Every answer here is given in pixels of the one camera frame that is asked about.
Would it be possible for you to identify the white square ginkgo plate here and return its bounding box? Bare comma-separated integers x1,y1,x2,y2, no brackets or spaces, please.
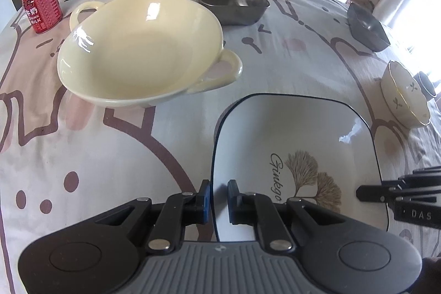
211,93,389,242

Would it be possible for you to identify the yellow-rimmed lemon pattern bowl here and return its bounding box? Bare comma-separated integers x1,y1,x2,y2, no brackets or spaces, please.
380,60,431,129

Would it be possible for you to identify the red drink can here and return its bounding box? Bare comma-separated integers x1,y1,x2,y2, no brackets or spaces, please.
22,0,63,34

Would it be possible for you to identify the round steel bowl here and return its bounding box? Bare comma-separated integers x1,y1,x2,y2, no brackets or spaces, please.
414,72,437,101

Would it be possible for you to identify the cream two-handled bowl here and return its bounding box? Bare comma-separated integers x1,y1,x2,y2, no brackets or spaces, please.
57,0,243,108

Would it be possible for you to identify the person right hand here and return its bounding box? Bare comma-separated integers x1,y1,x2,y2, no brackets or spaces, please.
411,257,441,294

